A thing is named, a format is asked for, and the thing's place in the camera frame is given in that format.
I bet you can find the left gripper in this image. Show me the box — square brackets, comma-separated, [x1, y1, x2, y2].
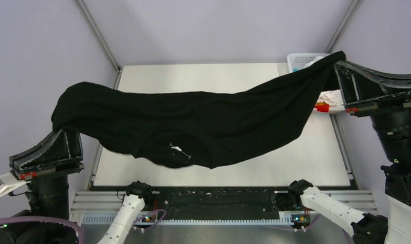
[12, 111, 86, 227]

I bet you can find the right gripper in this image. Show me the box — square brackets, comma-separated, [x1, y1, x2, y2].
[330, 57, 411, 162]

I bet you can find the black t shirt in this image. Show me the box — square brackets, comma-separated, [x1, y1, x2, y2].
[51, 51, 346, 169]

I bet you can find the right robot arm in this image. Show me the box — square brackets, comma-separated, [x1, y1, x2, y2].
[288, 61, 411, 243]

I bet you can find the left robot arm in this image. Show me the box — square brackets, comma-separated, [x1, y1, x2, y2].
[0, 130, 85, 243]

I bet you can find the white crumpled t shirt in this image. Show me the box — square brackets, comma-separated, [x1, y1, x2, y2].
[316, 90, 345, 114]

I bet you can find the white perforated laundry basket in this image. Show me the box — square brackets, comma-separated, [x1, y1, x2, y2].
[287, 53, 329, 73]

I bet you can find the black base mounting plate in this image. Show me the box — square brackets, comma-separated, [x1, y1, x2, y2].
[121, 186, 322, 221]

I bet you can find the white cable duct strip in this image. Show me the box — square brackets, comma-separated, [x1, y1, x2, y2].
[82, 213, 294, 226]

